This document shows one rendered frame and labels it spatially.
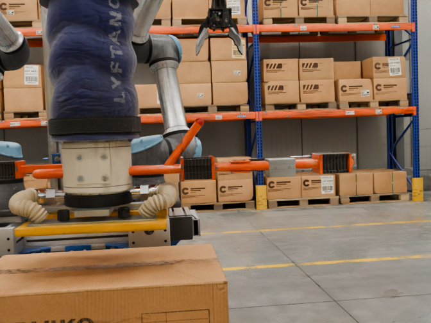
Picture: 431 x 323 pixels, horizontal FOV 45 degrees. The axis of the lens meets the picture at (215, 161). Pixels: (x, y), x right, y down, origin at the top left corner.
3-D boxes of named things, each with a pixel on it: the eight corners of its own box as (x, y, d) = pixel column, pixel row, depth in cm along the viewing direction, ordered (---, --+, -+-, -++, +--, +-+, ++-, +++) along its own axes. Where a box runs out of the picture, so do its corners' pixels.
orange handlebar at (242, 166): (-16, 184, 126) (-17, 169, 126) (20, 175, 156) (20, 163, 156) (357, 169, 134) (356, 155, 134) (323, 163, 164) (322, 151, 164)
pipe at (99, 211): (15, 220, 118) (14, 195, 118) (42, 205, 143) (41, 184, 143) (166, 213, 121) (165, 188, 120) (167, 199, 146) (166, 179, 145)
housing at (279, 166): (269, 177, 132) (269, 159, 131) (264, 175, 138) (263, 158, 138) (296, 175, 132) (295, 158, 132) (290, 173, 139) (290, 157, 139)
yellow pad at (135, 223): (13, 237, 116) (12, 215, 116) (25, 229, 126) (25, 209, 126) (167, 229, 119) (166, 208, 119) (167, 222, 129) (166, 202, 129)
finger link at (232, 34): (244, 52, 166) (226, 29, 165) (241, 55, 171) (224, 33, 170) (251, 46, 166) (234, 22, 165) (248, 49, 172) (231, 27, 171)
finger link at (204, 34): (190, 47, 164) (206, 23, 164) (188, 50, 170) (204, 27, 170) (197, 53, 164) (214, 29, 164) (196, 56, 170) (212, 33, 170)
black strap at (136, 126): (38, 135, 119) (37, 118, 118) (59, 135, 142) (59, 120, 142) (138, 132, 121) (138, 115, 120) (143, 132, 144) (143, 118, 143)
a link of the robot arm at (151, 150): (126, 173, 190) (124, 136, 190) (159, 170, 198) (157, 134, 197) (139, 174, 180) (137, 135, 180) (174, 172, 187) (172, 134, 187)
